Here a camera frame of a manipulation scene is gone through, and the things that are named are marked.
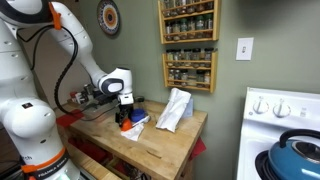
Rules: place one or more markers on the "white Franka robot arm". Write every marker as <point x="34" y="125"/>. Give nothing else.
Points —
<point x="26" y="120"/>

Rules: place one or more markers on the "black stove burner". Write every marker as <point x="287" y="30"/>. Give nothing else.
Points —
<point x="261" y="165"/>

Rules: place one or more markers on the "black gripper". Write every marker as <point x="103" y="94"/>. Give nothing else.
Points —
<point x="125" y="109"/>

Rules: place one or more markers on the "wooden spice rack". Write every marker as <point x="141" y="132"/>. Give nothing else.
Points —
<point x="188" y="87"/>
<point x="188" y="40"/>

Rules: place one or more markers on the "white stove knob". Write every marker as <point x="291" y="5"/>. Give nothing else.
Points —
<point x="261" y="106"/>
<point x="281" y="108"/>

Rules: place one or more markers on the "red cloth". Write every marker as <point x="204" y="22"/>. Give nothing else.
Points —
<point x="197" y="148"/>

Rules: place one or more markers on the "clear plastic container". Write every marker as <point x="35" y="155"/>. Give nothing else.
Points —
<point x="100" y="109"/>

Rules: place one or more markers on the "red silicone mat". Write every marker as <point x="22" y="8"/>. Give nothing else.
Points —
<point x="68" y="119"/>

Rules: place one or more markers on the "blue kettle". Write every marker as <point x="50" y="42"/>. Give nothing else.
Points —
<point x="293" y="163"/>

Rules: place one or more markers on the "white light switch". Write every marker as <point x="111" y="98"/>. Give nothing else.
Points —
<point x="244" y="49"/>

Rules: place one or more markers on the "white stove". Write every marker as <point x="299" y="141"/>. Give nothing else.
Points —
<point x="266" y="133"/>

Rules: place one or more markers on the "decorative wall plate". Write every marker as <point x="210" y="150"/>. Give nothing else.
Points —
<point x="108" y="16"/>

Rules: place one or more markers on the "small orange bowl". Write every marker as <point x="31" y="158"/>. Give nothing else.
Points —
<point x="126" y="125"/>

